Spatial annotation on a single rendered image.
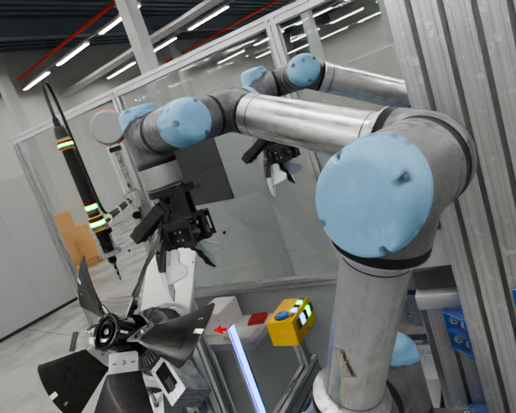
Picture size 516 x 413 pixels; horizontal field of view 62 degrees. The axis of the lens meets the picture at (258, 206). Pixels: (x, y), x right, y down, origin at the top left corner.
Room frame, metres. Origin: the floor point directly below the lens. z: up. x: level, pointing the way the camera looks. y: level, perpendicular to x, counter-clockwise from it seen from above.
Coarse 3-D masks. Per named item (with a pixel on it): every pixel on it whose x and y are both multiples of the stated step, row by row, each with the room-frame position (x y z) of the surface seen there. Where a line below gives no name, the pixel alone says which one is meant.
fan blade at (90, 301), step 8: (80, 264) 1.58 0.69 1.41; (80, 272) 1.57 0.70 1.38; (80, 280) 1.58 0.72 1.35; (88, 280) 1.50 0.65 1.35; (80, 288) 1.59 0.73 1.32; (88, 288) 1.50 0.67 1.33; (80, 296) 1.60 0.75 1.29; (88, 296) 1.51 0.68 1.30; (96, 296) 1.44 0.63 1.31; (80, 304) 1.61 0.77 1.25; (88, 304) 1.55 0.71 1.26; (96, 304) 1.47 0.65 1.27; (96, 312) 1.52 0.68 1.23
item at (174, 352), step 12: (192, 312) 1.28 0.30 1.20; (204, 312) 1.24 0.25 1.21; (156, 324) 1.30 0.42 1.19; (168, 324) 1.27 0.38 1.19; (180, 324) 1.23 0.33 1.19; (192, 324) 1.20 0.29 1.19; (204, 324) 1.18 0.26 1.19; (144, 336) 1.25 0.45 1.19; (156, 336) 1.22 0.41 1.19; (168, 336) 1.20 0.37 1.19; (180, 336) 1.18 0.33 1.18; (192, 336) 1.16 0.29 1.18; (156, 348) 1.17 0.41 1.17; (168, 348) 1.15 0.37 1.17; (180, 348) 1.13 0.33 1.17; (192, 348) 1.12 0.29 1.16; (168, 360) 1.12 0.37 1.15; (180, 360) 1.10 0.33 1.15
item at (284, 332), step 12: (288, 300) 1.44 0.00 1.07; (276, 312) 1.37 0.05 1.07; (288, 312) 1.34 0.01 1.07; (300, 312) 1.33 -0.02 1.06; (312, 312) 1.40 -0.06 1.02; (276, 324) 1.31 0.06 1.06; (288, 324) 1.28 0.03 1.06; (312, 324) 1.38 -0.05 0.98; (276, 336) 1.31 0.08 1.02; (288, 336) 1.29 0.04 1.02; (300, 336) 1.29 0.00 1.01
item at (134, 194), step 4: (128, 192) 1.96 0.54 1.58; (132, 192) 1.89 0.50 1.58; (136, 192) 1.89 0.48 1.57; (120, 196) 1.87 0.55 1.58; (124, 196) 1.87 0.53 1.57; (128, 196) 1.88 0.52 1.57; (132, 196) 1.88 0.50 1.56; (136, 196) 1.88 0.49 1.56; (140, 196) 1.94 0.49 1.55; (132, 200) 1.88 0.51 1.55; (136, 200) 1.88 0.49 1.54; (140, 200) 1.91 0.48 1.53; (132, 204) 1.88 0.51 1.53; (136, 204) 1.88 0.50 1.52; (140, 204) 1.88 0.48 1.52; (128, 208) 1.87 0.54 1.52; (132, 208) 1.88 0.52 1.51
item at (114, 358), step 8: (120, 352) 1.30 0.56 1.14; (128, 352) 1.30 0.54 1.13; (136, 352) 1.31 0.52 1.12; (112, 360) 1.28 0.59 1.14; (120, 360) 1.28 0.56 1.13; (128, 360) 1.29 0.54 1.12; (136, 360) 1.29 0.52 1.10; (112, 368) 1.26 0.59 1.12; (120, 368) 1.27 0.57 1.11; (128, 368) 1.27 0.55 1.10; (136, 368) 1.28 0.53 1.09
